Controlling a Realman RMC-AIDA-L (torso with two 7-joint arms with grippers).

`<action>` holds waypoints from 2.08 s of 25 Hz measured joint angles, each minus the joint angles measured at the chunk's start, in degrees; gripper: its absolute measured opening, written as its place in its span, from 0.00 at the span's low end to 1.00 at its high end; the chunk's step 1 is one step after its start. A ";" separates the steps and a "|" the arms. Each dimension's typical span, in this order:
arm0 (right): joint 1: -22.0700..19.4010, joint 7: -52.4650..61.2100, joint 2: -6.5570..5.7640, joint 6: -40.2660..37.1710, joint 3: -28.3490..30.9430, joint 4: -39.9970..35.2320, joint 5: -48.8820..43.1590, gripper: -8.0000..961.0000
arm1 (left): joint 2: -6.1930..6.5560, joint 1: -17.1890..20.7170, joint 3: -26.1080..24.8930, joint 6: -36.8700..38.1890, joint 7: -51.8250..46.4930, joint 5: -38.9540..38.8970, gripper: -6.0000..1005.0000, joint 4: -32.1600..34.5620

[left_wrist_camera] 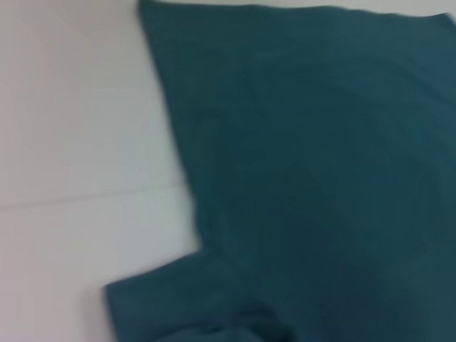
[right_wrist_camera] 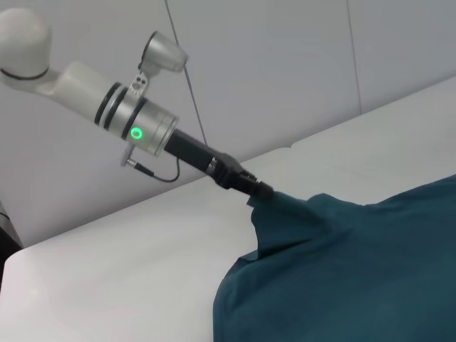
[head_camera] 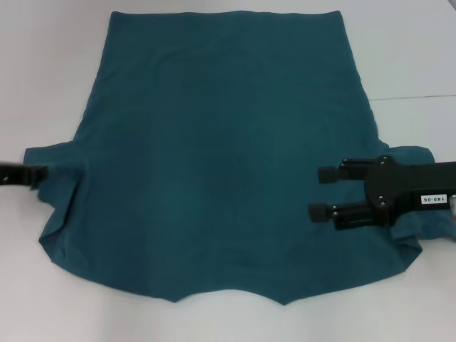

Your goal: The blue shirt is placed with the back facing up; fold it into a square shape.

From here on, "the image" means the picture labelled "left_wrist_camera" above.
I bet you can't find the teal blue t-shirt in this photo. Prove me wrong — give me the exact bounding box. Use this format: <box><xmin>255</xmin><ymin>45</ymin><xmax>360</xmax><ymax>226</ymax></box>
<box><xmin>103</xmin><ymin>0</ymin><xmax>456</xmax><ymax>342</ymax></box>

